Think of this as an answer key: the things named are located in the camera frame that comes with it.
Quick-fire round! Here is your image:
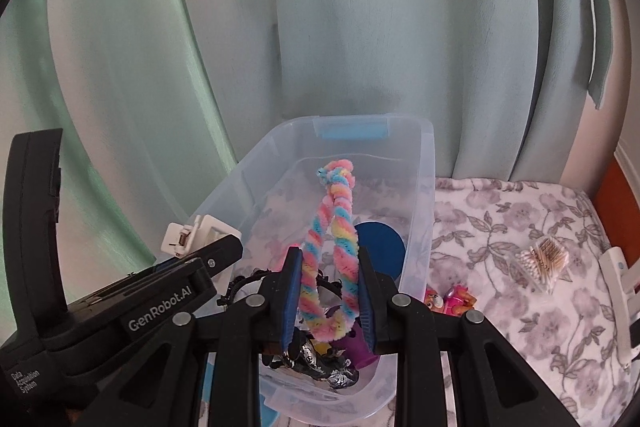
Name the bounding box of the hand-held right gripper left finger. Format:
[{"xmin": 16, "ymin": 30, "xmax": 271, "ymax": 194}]
[{"xmin": 95, "ymin": 247, "xmax": 306, "ymax": 427}]

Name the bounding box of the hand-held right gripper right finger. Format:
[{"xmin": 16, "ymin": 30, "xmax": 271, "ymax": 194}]
[{"xmin": 355, "ymin": 246, "xmax": 585, "ymax": 427}]

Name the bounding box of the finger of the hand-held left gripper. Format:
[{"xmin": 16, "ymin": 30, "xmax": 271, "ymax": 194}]
[{"xmin": 150, "ymin": 234, "xmax": 244, "ymax": 281}]

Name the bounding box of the white hair clip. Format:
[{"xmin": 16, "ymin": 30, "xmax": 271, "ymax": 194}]
[{"xmin": 161, "ymin": 214, "xmax": 244, "ymax": 258}]

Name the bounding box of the purple and yellow toy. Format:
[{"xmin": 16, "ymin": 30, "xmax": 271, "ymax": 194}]
[{"xmin": 327, "ymin": 327, "xmax": 381, "ymax": 370}]

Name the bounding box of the black lace headband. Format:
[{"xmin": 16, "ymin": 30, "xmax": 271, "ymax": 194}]
[{"xmin": 217, "ymin": 267, "xmax": 361, "ymax": 392}]

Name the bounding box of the blue ball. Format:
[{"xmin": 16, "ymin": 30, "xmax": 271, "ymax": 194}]
[{"xmin": 354, "ymin": 222, "xmax": 407, "ymax": 280}]

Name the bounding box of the rainbow twisted pipe cleaner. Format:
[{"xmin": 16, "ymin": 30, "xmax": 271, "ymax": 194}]
[{"xmin": 298, "ymin": 159, "xmax": 362, "ymax": 344}]

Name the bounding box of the clear plastic storage box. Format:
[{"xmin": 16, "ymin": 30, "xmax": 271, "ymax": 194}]
[{"xmin": 150, "ymin": 113, "xmax": 436, "ymax": 424}]

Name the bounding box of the pink toy figure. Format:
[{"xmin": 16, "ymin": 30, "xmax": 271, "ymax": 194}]
[{"xmin": 425, "ymin": 284, "xmax": 476, "ymax": 320}]

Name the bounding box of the grey floral blanket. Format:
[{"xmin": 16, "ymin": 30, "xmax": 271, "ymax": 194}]
[{"xmin": 200, "ymin": 177, "xmax": 640, "ymax": 427}]

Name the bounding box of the pack of cotton swabs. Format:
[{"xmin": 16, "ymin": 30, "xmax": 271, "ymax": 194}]
[{"xmin": 512, "ymin": 237, "xmax": 571, "ymax": 295}]

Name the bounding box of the shiny green satin curtain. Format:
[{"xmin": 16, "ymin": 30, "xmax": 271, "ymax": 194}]
[{"xmin": 0, "ymin": 0, "xmax": 241, "ymax": 358}]

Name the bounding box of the white power strip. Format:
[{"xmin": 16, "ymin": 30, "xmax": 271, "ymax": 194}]
[{"xmin": 600, "ymin": 247, "xmax": 640, "ymax": 365}]

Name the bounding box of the matte pale green curtain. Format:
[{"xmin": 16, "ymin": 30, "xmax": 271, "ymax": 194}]
[{"xmin": 50, "ymin": 0, "xmax": 621, "ymax": 228}]

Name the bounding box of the orange wooden bed frame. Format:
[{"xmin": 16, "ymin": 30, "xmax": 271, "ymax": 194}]
[{"xmin": 592, "ymin": 154, "xmax": 640, "ymax": 238}]

